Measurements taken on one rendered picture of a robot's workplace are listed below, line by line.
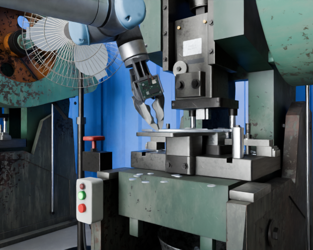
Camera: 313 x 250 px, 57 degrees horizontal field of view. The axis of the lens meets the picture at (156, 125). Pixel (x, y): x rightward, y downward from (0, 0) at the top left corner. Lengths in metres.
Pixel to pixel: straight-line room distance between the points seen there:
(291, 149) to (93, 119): 2.31
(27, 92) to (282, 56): 1.64
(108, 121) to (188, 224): 2.23
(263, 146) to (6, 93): 1.55
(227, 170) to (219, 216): 0.14
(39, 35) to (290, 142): 1.35
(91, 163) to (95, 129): 2.08
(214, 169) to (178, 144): 0.14
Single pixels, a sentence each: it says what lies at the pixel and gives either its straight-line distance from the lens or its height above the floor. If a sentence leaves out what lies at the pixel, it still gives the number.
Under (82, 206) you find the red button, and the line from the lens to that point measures 0.96.
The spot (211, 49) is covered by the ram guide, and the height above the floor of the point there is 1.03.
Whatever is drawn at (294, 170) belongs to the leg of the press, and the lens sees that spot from 1.17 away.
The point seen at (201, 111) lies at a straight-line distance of 1.04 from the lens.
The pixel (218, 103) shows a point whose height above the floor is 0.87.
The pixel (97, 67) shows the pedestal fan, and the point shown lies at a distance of 1.66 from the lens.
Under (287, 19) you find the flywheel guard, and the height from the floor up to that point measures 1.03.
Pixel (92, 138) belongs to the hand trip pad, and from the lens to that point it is 1.05.
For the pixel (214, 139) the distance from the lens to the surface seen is 0.99.
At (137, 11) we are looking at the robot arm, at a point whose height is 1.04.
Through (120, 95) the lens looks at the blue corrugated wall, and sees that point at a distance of 2.85.
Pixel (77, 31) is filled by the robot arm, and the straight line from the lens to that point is 0.75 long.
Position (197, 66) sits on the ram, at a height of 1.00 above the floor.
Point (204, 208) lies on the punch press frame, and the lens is 0.82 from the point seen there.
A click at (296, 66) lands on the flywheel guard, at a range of 0.82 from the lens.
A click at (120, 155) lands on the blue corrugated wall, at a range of 2.85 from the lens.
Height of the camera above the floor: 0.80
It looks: level
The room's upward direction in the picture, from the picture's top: straight up
